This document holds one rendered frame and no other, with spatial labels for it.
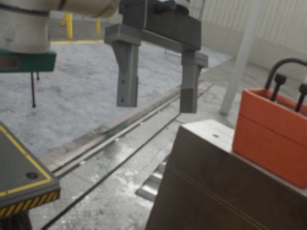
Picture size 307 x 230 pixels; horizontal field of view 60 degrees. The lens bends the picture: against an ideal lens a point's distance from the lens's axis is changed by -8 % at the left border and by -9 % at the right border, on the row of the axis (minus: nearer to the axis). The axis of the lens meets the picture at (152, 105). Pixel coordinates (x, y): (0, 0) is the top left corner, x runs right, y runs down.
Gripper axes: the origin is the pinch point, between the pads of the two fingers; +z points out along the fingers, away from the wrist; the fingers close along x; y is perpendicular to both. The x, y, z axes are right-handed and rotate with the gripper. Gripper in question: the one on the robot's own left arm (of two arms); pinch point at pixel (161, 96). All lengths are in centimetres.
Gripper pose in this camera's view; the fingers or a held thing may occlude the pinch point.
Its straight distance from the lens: 42.8
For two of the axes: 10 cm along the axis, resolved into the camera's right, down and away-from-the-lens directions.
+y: 7.2, 0.0, -6.9
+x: 6.9, 0.8, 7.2
